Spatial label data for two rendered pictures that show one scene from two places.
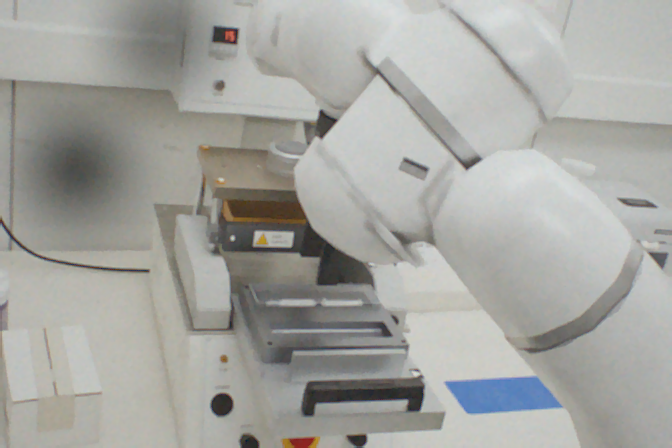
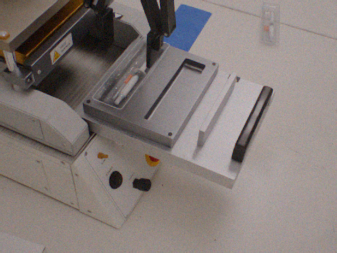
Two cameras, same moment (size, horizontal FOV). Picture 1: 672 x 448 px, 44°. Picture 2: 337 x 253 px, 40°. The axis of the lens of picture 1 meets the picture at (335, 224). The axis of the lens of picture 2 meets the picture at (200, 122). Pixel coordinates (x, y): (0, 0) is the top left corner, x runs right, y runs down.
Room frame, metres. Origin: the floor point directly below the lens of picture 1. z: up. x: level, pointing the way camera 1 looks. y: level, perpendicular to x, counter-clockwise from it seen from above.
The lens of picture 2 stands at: (0.60, 0.39, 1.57)
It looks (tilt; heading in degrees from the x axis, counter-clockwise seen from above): 49 degrees down; 308
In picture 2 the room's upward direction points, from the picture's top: 8 degrees clockwise
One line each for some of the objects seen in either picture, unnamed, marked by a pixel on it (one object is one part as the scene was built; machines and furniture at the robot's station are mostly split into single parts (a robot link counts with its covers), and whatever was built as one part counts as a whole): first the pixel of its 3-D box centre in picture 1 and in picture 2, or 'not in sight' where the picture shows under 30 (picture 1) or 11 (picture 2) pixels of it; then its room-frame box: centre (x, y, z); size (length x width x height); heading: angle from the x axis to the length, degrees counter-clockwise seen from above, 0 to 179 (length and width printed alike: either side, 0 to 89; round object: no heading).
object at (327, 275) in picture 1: (330, 261); (152, 46); (1.03, 0.00, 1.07); 0.03 x 0.01 x 0.07; 111
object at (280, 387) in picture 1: (329, 346); (178, 100); (0.98, -0.02, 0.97); 0.30 x 0.22 x 0.08; 21
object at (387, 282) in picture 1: (369, 272); (105, 19); (1.24, -0.07, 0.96); 0.26 x 0.05 x 0.07; 21
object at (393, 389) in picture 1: (364, 395); (253, 121); (0.85, -0.07, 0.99); 0.15 x 0.02 x 0.04; 111
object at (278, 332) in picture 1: (321, 321); (154, 86); (1.02, -0.01, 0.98); 0.20 x 0.17 x 0.03; 111
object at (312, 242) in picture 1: (313, 234); (107, 29); (1.10, 0.03, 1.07); 0.03 x 0.01 x 0.07; 111
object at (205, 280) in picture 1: (200, 268); (15, 106); (1.15, 0.19, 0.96); 0.25 x 0.05 x 0.07; 21
